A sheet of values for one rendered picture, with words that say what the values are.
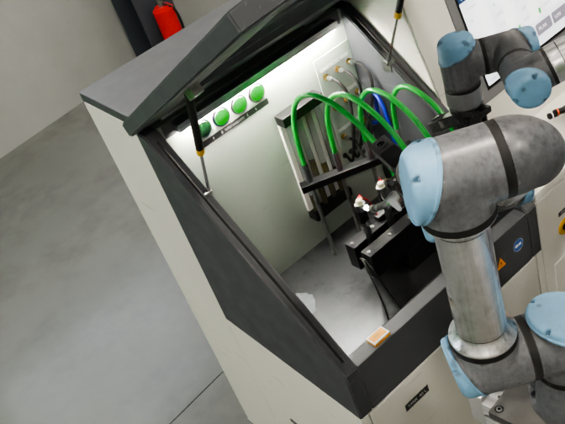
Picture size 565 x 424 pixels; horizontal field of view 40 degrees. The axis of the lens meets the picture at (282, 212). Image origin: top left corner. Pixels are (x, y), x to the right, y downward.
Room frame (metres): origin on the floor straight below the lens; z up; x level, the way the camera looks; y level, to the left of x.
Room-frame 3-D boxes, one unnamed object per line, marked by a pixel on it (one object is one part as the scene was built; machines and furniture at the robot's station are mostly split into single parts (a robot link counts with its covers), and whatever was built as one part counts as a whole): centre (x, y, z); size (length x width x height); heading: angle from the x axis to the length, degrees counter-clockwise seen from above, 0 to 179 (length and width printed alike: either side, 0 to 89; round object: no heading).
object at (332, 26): (1.84, -0.07, 1.43); 0.54 x 0.03 x 0.02; 117
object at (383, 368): (1.39, -0.30, 0.87); 0.62 x 0.04 x 0.16; 117
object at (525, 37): (1.35, -0.54, 1.51); 0.11 x 0.11 x 0.08; 78
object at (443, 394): (1.38, -0.31, 0.44); 0.65 x 0.02 x 0.68; 117
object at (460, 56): (1.38, -0.44, 1.51); 0.09 x 0.08 x 0.11; 78
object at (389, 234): (1.66, -0.30, 0.91); 0.34 x 0.10 x 0.15; 117
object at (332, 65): (1.95, -0.29, 1.20); 0.13 x 0.03 x 0.31; 117
